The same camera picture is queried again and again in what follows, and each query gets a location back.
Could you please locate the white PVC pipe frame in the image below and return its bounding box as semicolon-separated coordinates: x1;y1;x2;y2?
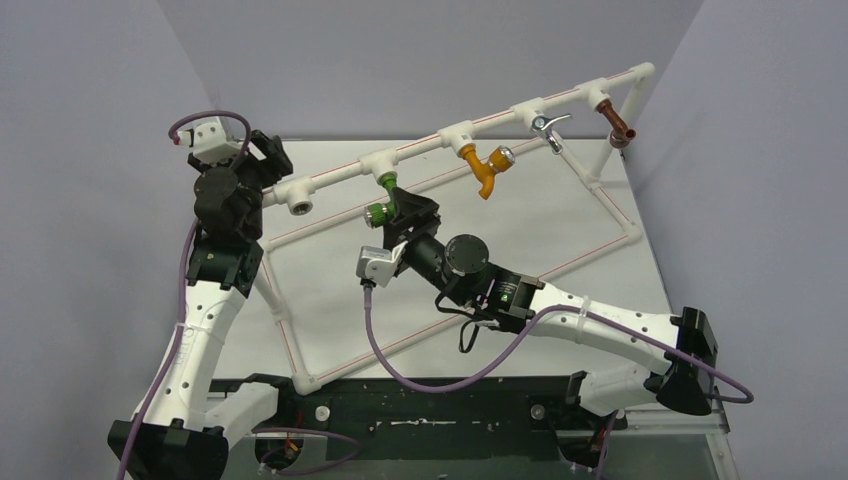
263;62;655;395

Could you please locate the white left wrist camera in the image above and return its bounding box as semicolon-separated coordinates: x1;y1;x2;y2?
172;116;241;166

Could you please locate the chrome lever water faucet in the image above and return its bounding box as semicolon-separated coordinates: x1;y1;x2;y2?
531;113;572;155

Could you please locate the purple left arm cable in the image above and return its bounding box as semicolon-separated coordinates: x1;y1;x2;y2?
113;109;362;480

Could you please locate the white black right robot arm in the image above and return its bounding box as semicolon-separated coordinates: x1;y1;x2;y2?
381;187;718;427

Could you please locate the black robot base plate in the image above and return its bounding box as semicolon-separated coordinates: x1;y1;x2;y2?
259;376;602;466

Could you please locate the orange water faucet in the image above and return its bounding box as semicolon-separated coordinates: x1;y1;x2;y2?
458;144;516;200

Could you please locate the brown water faucet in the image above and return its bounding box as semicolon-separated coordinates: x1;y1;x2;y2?
595;99;637;149

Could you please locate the green water faucet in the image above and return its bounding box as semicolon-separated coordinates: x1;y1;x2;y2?
363;172;397;229

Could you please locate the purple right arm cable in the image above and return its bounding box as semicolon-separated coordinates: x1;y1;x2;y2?
362;284;755;480

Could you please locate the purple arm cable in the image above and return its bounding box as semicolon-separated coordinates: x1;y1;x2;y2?
362;284;755;480
113;109;362;480

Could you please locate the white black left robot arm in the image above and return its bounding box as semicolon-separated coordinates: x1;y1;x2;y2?
107;130;297;479

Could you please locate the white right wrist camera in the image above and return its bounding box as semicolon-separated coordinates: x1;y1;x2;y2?
355;241;408;287

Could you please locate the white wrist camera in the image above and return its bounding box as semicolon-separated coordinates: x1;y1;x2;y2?
355;241;408;287
172;116;241;166

